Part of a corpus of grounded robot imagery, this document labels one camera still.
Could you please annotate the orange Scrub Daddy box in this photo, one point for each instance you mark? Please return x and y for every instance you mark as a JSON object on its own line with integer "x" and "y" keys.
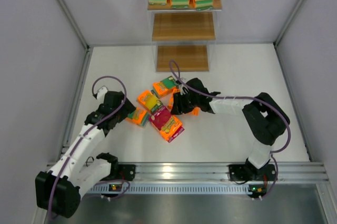
{"x": 194, "y": 112}

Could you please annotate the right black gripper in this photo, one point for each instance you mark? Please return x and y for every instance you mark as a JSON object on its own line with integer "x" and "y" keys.
{"x": 182, "y": 103}

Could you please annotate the orange yellow sponge pack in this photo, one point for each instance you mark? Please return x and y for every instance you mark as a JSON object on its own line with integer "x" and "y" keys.
{"x": 149, "y": 101}

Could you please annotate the pink Scrub Mommy box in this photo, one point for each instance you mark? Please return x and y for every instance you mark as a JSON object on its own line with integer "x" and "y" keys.
{"x": 167, "y": 125}

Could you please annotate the clear acrylic shelf unit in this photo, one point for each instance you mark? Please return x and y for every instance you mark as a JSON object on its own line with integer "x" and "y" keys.
{"x": 210, "y": 44}

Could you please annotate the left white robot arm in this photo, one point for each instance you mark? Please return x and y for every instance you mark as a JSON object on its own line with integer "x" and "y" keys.
{"x": 61, "y": 189}

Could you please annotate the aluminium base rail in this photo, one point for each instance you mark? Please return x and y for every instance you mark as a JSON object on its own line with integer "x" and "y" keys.
{"x": 210, "y": 178}

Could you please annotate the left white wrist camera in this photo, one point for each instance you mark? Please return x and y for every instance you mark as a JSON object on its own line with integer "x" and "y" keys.
{"x": 101, "y": 93}

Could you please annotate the small green orange sponge pack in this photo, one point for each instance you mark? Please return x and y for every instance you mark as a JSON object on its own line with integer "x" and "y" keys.
{"x": 164, "y": 87}

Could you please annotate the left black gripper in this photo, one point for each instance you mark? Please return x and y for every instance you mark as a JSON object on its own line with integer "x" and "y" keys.
{"x": 124, "y": 108}

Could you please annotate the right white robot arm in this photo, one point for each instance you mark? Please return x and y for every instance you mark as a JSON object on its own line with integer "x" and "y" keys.
{"x": 266, "y": 120}

